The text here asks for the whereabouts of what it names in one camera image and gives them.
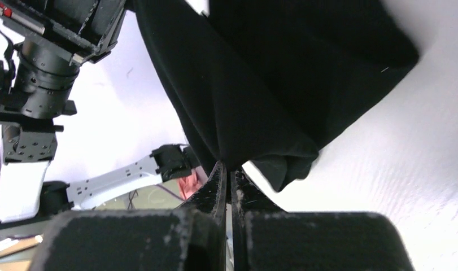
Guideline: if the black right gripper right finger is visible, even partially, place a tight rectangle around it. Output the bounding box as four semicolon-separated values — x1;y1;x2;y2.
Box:
230;170;413;270

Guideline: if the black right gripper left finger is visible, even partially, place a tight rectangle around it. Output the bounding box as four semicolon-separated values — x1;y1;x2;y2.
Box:
29;162;227;270

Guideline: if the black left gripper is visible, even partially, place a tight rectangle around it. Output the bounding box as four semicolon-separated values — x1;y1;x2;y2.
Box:
0;0;126;64

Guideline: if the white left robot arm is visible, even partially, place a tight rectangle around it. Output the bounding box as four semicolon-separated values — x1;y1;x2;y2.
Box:
0;1;199;230

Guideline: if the black t shirt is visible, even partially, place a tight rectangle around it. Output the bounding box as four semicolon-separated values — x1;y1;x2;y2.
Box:
132;1;420;192

